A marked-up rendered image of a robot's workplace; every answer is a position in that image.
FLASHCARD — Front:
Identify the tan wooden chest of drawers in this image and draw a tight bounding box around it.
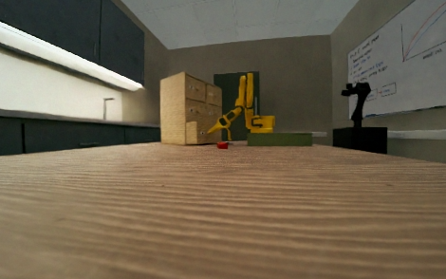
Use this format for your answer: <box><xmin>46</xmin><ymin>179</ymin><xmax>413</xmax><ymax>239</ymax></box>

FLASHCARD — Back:
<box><xmin>160</xmin><ymin>72</ymin><xmax>222</xmax><ymax>145</ymax></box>

